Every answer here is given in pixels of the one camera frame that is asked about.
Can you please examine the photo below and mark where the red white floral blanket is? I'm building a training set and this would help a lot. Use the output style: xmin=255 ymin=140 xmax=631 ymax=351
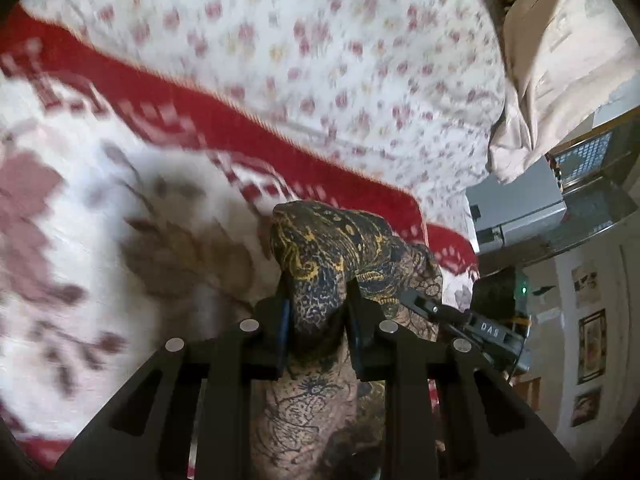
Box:
xmin=1 ymin=8 xmax=476 ymax=469

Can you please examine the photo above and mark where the brown black patterned garment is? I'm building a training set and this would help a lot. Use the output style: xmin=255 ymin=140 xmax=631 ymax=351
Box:
xmin=250 ymin=200 xmax=442 ymax=479

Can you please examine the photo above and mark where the grey metal cabinet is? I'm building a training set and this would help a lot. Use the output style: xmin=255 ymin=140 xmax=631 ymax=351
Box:
xmin=466 ymin=122 xmax=639 ymax=254

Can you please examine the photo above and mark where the white rose print bedsheet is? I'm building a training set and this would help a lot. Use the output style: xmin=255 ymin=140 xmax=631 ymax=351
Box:
xmin=21 ymin=0 xmax=504 ymax=232

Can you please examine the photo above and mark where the beige satin pillow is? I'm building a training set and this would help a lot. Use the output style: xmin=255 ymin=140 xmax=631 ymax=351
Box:
xmin=489 ymin=0 xmax=639 ymax=183

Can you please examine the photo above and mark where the framed wall picture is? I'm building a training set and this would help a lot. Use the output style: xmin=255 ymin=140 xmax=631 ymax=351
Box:
xmin=577 ymin=309 xmax=606 ymax=385

